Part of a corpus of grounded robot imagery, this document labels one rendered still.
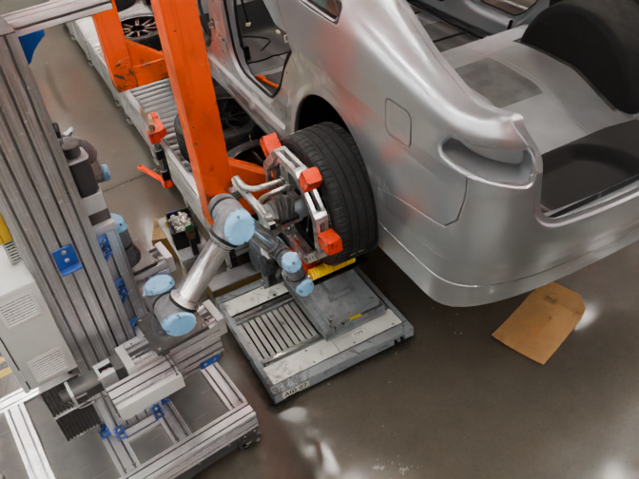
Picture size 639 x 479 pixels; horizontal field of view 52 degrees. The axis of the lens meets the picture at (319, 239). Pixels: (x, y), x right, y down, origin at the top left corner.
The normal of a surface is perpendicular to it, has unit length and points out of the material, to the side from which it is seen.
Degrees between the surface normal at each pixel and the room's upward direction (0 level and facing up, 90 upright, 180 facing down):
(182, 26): 90
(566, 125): 19
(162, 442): 0
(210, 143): 90
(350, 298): 0
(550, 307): 2
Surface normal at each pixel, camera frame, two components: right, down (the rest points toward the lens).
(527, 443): -0.08, -0.76
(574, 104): 0.11, -0.50
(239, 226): 0.58, 0.41
